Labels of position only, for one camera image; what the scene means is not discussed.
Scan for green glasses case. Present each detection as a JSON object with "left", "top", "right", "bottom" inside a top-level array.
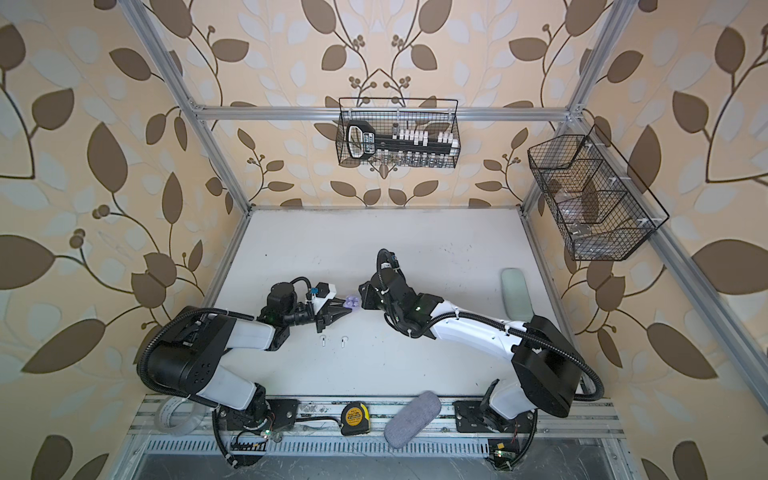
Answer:
[{"left": 500, "top": 268, "right": 534, "bottom": 322}]

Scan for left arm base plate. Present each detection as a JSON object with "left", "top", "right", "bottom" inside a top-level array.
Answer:
[{"left": 216, "top": 398, "right": 300, "bottom": 432}]

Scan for yellow black tape measure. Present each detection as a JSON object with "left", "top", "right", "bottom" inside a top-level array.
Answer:
[{"left": 340, "top": 401, "right": 371, "bottom": 436}]

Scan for purple earbud charging case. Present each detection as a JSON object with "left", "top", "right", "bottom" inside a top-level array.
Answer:
[{"left": 343, "top": 295, "right": 361, "bottom": 310}]

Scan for aluminium frame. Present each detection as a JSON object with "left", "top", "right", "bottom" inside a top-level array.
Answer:
[{"left": 107, "top": 0, "right": 768, "bottom": 480}]

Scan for back black wire basket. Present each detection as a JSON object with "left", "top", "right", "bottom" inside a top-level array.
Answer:
[{"left": 335, "top": 95, "right": 462, "bottom": 169}]

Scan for right black wire basket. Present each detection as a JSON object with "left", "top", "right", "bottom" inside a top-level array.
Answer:
[{"left": 527, "top": 126, "right": 670, "bottom": 261}]

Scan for grey fabric glasses case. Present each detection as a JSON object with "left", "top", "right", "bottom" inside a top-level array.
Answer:
[{"left": 384, "top": 391, "right": 442, "bottom": 449}]

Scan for black socket holder rail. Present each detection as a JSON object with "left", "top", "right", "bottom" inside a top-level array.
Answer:
[{"left": 340, "top": 120, "right": 461, "bottom": 160}]

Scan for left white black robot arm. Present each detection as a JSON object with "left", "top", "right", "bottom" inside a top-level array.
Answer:
[{"left": 137, "top": 277, "right": 353, "bottom": 411}]

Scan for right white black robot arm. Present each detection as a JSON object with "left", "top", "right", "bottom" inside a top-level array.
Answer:
[{"left": 359, "top": 249, "right": 605, "bottom": 423}]

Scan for black wire basket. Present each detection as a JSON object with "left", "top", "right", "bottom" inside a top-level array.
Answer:
[
  {"left": 527, "top": 126, "right": 670, "bottom": 261},
  {"left": 335, "top": 95, "right": 462, "bottom": 169}
]

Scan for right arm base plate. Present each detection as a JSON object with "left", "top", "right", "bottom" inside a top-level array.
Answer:
[{"left": 453, "top": 400, "right": 536, "bottom": 435}]

